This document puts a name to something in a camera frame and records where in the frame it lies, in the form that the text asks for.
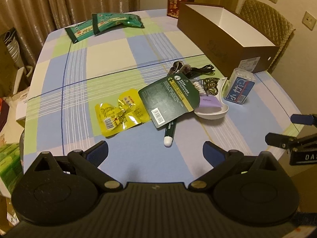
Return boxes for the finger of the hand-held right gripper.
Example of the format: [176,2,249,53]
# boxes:
[265,132,317,150]
[290,113,317,126]

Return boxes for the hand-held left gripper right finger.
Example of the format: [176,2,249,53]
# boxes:
[188,141,291,192]

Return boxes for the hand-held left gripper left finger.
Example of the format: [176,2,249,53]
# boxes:
[23,141,122,193]

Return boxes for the yellow snack packet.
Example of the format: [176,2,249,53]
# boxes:
[117,89,150,124]
[95,102,128,138]

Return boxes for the white plastic spoon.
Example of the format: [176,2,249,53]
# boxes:
[194,78,229,121]

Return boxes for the purple cylinder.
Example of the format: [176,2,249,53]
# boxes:
[198,97,220,109]

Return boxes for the clear toothpick box blue label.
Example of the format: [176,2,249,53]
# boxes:
[224,67,256,104]

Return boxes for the cotton swab bag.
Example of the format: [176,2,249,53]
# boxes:
[191,79,206,96]

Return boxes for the brown striped hair clip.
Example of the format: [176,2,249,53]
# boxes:
[199,77,220,96]

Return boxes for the dark green carded pen package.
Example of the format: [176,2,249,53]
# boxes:
[138,73,201,147]

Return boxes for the black cable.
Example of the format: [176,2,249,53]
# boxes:
[184,64,216,79]

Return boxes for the dark purple scrunchie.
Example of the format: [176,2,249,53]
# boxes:
[168,61,192,76]

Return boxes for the brown cardboard box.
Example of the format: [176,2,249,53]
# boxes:
[177,1,284,74]

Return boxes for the white box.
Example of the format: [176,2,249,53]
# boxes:
[16,87,32,122]

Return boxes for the green box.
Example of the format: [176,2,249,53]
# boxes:
[0,142,24,192]

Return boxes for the checked tablecloth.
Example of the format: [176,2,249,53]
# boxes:
[18,7,304,180]

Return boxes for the quilted tan chair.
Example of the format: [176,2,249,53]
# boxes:
[238,0,296,73]

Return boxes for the green snack packet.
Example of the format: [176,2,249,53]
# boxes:
[92,12,145,36]
[65,21,96,44]

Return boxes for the beige curtain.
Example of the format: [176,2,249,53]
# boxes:
[0,0,140,67]

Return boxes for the red gift box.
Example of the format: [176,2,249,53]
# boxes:
[167,0,197,19]

